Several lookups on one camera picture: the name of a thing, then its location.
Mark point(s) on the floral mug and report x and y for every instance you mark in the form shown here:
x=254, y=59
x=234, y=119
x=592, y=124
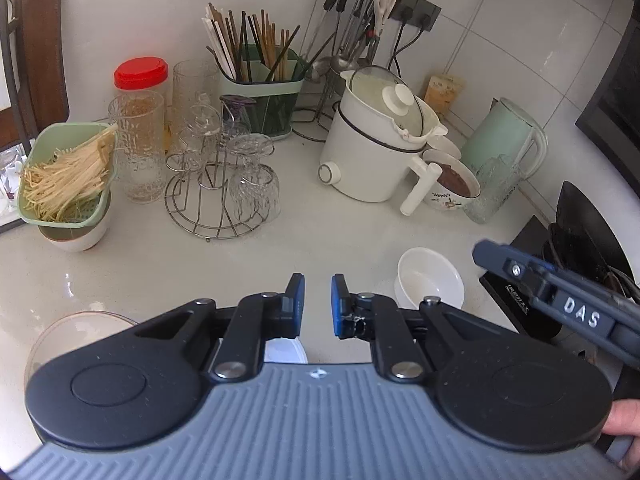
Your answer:
x=445, y=200

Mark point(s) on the glass pot lid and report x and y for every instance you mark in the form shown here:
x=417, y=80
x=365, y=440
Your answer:
x=370, y=95

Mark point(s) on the textured tall glass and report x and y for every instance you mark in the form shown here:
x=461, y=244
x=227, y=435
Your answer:
x=137, y=160

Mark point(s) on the upturned clear glass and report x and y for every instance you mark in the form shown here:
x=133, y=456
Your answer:
x=200, y=130
x=255, y=195

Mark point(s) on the bundle of chopsticks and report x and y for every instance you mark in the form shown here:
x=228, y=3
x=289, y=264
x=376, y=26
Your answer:
x=240, y=45

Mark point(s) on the green strainer basket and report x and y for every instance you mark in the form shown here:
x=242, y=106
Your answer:
x=95, y=210

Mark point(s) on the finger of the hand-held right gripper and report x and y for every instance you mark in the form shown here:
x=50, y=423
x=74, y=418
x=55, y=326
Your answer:
x=530, y=275

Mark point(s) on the beige sponge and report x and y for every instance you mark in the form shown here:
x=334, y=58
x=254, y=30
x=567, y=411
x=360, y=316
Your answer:
x=442, y=92

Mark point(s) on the tall clear glass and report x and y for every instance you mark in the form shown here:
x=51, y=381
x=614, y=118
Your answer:
x=192, y=80

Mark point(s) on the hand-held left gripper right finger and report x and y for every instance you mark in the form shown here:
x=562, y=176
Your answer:
x=336, y=310

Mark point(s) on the purple glass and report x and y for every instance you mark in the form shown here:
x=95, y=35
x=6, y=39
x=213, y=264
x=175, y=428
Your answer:
x=237, y=107

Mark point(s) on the black wok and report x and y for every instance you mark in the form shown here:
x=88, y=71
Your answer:
x=580, y=220

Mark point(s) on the white bowl with brown foot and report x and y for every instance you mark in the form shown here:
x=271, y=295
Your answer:
x=75, y=240

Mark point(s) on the white electric cooking pot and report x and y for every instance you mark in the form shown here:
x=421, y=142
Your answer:
x=365, y=165

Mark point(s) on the small drinking glass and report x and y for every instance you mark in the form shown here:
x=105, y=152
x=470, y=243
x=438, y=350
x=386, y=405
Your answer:
x=10, y=175

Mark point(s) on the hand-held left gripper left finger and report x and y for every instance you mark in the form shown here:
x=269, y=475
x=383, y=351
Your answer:
x=298, y=305

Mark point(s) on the red lid plastic jar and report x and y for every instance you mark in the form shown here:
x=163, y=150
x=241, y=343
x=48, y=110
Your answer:
x=140, y=72

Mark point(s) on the dark wall socket strip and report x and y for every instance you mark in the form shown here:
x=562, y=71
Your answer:
x=415, y=2

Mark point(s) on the pale noodles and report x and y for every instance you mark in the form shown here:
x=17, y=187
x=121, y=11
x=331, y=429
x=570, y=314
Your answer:
x=65, y=175

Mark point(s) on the white ceramic bowl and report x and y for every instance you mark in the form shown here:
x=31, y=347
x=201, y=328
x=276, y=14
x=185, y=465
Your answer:
x=425, y=275

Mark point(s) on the deep patterned plate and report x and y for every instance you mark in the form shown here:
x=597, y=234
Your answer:
x=85, y=325

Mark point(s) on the mint green kettle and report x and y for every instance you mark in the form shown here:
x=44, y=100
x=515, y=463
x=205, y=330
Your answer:
x=500, y=135

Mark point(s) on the textured glass mug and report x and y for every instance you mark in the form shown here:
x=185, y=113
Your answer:
x=492, y=195

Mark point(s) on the person's right hand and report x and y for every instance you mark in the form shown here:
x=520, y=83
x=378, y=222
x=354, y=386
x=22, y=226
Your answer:
x=627, y=417

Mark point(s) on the green chopstick holder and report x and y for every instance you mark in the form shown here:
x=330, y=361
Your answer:
x=260, y=110

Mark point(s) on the black dish rack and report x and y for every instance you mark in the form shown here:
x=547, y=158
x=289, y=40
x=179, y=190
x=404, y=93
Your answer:
x=6, y=60

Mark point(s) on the brown cutting board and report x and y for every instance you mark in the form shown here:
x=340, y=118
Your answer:
x=45, y=35

